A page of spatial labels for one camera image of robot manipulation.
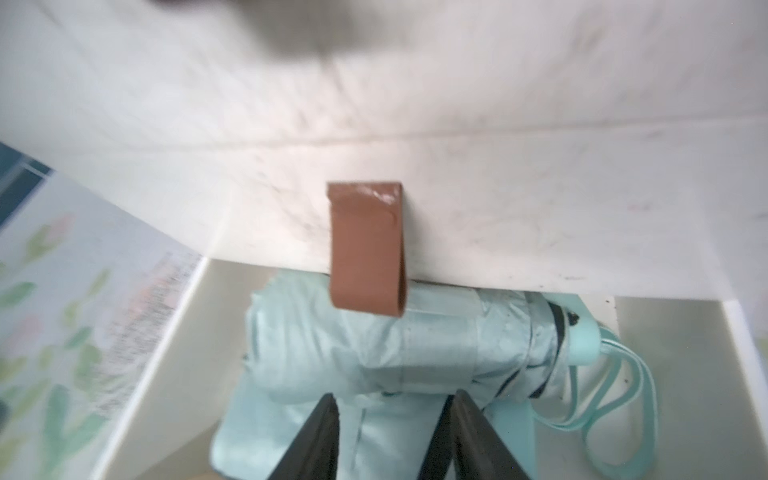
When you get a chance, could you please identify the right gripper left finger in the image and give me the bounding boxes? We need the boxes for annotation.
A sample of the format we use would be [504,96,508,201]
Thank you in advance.
[268,393,340,480]

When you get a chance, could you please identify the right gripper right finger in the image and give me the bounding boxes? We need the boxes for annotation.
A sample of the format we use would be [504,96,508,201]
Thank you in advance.
[451,390,530,480]

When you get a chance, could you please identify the green umbrella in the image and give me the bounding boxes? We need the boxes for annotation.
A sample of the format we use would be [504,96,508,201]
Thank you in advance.
[210,374,537,479]
[245,270,658,479]

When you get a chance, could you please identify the white plastic drawer cabinet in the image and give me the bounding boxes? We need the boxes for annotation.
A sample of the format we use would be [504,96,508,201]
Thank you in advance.
[1,1,767,300]

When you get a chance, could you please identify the floral table mat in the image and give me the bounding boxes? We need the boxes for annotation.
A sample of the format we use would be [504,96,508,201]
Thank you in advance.
[1,175,201,479]

